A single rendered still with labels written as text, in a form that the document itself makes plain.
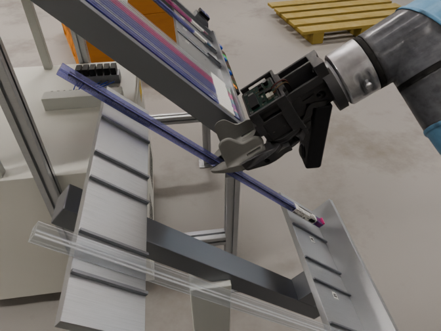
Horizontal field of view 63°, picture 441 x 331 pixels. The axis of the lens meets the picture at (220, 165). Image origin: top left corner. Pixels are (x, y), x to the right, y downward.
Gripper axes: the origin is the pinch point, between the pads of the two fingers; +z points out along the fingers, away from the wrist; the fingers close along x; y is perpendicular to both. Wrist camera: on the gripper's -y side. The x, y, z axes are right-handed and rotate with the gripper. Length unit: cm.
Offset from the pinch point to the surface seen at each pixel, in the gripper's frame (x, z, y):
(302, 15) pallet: -295, -53, -132
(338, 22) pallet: -278, -77, -149
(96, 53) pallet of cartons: -210, 88, -26
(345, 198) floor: -73, -9, -116
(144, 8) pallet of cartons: -222, 44, -25
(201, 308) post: 14.0, 12.7, -10.6
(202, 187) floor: -90, 48, -78
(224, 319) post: 14.0, 12.2, -16.3
